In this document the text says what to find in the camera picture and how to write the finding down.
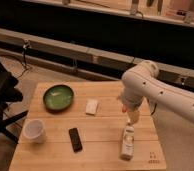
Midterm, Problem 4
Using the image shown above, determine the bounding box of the black chair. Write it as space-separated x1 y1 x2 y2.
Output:
0 62 27 143

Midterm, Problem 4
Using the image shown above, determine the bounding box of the white plastic bottle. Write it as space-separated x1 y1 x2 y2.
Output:
120 124 134 160

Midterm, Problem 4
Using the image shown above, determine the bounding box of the white paper cup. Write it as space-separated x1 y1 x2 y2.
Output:
23 119 46 143

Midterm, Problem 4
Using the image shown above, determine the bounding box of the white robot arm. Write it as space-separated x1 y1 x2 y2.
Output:
120 60 194 124

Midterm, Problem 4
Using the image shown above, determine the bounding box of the green ceramic bowl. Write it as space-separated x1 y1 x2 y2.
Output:
43 84 74 112

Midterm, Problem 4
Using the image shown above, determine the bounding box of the black remote control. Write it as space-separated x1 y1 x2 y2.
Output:
69 128 83 152

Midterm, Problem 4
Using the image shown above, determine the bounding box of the black hanging cable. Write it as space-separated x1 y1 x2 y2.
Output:
17 39 33 79

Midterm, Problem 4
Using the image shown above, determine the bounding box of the white sponge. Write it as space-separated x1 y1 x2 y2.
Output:
85 99 98 115

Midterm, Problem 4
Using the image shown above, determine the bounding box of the orange carrot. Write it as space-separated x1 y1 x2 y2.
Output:
122 105 127 113

